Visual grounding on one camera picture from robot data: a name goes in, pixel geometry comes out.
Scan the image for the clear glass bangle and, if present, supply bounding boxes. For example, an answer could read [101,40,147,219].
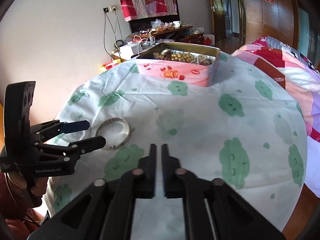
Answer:
[95,117,132,150]

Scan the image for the pink metal jewelry tin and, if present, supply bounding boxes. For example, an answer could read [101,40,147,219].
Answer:
[136,42,220,87]

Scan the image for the person's left hand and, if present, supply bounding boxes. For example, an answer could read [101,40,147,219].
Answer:
[5,171,48,208]

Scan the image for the white green cloud tablecloth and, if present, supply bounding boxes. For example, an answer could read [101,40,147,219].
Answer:
[44,54,307,230]

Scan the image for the red yellow cardboard box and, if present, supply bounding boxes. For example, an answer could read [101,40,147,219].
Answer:
[101,59,121,71]

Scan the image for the white appliance box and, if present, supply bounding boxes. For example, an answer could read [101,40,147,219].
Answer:
[119,42,143,60]

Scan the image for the wooden tv cabinet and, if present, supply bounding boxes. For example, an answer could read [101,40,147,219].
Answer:
[111,25,215,62]

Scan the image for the black television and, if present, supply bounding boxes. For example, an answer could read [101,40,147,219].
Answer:
[128,2,180,33]

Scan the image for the red pink cloth cover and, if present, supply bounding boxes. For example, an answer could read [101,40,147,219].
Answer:
[120,0,178,22]

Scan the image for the pink red patchwork quilt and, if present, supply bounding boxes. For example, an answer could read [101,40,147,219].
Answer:
[232,36,319,197]

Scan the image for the brown wooden wardrobe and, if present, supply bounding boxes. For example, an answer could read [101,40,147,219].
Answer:
[209,0,319,66]

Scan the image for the brown wooden bead bracelet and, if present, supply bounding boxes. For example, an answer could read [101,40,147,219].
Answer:
[152,49,173,61]

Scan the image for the gold pearl bead necklace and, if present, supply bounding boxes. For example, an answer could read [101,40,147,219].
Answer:
[170,51,198,64]

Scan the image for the dark grey bead bracelet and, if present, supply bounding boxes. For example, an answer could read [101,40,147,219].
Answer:
[194,55,214,67]

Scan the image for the wall power socket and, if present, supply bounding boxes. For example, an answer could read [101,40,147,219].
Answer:
[103,5,117,13]

